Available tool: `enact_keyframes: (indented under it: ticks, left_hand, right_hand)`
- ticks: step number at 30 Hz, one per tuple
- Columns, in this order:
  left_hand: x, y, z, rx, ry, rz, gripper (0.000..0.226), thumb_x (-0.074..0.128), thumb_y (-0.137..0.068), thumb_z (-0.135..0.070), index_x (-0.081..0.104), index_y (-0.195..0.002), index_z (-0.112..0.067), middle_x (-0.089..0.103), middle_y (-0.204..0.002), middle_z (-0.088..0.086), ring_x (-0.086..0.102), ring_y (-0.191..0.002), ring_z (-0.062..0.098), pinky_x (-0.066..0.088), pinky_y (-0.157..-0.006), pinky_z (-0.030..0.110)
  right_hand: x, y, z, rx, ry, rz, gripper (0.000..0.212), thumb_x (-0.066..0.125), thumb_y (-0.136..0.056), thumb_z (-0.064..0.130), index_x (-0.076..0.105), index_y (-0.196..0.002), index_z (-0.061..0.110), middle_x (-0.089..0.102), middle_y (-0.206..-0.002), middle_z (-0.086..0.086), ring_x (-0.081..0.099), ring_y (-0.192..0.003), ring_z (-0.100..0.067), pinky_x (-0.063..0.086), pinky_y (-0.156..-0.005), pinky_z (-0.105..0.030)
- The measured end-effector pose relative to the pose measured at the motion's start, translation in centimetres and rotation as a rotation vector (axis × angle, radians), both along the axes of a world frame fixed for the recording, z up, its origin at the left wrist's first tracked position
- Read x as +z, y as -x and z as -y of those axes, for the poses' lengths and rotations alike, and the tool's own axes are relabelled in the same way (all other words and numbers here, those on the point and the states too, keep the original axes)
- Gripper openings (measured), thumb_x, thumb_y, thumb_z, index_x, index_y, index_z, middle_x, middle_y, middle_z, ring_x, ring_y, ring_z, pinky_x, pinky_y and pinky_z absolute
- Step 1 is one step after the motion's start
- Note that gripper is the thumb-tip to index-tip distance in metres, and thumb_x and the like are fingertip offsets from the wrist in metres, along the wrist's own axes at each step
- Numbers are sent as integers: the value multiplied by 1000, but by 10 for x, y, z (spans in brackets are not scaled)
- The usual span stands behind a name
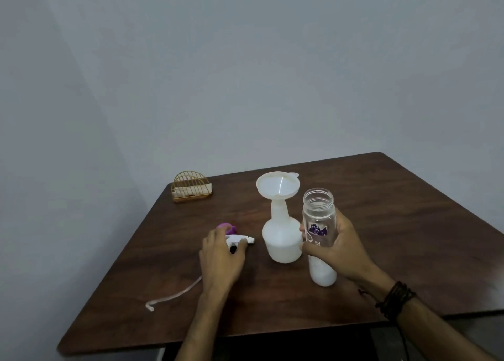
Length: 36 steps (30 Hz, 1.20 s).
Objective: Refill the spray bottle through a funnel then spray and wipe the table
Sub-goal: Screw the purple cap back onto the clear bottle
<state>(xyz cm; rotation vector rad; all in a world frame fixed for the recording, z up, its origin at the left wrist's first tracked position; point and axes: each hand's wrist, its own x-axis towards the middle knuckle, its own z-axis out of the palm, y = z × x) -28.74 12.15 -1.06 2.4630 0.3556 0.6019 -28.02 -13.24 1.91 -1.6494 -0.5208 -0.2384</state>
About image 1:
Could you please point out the person's left forearm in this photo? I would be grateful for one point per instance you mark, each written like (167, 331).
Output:
(201, 329)

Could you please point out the purple bottle cap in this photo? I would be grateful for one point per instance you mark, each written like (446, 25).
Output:
(230, 227)

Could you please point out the white spray trigger head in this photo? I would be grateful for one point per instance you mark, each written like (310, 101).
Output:
(238, 237)

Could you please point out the white plastic funnel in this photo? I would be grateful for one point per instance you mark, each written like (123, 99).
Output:
(275, 183)

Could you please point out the person's left hand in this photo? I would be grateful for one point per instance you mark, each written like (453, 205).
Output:
(220, 266)

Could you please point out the dark wooden table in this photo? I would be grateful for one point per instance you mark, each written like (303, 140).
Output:
(413, 234)

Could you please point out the person's right hand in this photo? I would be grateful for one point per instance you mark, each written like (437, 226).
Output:
(346, 254)

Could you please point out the clear water bottle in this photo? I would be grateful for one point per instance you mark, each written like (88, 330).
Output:
(319, 211)

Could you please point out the white translucent spray bottle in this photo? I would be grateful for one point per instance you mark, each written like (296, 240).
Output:
(281, 242)

